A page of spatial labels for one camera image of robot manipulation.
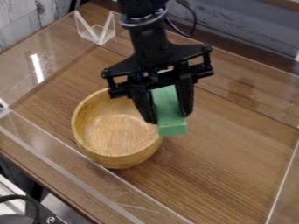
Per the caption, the clear acrylic tray wall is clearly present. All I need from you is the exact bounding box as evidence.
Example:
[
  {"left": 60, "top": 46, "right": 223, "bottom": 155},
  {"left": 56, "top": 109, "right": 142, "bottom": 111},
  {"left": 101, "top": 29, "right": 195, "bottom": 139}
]
[{"left": 0, "top": 105, "right": 192, "bottom": 224}]

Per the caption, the clear acrylic corner bracket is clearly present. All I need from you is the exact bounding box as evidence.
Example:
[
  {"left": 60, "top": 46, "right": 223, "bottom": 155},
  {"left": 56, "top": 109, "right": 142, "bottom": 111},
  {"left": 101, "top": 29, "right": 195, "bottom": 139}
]
[{"left": 73, "top": 10, "right": 116, "bottom": 46}]

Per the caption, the green rectangular block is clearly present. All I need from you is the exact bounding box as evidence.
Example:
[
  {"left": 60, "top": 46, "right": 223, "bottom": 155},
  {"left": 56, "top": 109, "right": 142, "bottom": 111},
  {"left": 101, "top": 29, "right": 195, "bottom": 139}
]
[{"left": 151, "top": 69, "right": 188, "bottom": 137}]

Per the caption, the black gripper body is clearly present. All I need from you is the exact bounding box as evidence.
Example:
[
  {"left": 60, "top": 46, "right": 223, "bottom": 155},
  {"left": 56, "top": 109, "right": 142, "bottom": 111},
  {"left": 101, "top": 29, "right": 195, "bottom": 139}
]
[{"left": 101, "top": 11, "right": 212, "bottom": 98}]

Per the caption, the brown wooden bowl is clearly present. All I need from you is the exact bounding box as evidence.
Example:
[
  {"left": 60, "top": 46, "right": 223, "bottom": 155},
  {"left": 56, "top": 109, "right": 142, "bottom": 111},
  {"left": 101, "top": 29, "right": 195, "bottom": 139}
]
[{"left": 71, "top": 88, "right": 163, "bottom": 169}]

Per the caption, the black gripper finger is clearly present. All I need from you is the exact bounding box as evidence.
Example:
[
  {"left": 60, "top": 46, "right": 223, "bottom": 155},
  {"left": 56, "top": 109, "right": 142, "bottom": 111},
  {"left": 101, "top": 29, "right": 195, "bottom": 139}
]
[
  {"left": 131, "top": 88, "right": 158, "bottom": 124},
  {"left": 175, "top": 73, "right": 194, "bottom": 117}
]

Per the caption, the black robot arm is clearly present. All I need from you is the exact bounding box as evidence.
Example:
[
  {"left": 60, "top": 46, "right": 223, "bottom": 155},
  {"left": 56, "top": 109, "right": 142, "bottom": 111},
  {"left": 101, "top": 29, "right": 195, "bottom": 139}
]
[{"left": 101, "top": 0, "right": 214, "bottom": 124}]

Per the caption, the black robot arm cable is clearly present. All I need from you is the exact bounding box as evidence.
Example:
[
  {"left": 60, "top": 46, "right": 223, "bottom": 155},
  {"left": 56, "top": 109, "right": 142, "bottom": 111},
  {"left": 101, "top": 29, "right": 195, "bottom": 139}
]
[{"left": 164, "top": 0, "right": 199, "bottom": 39}]

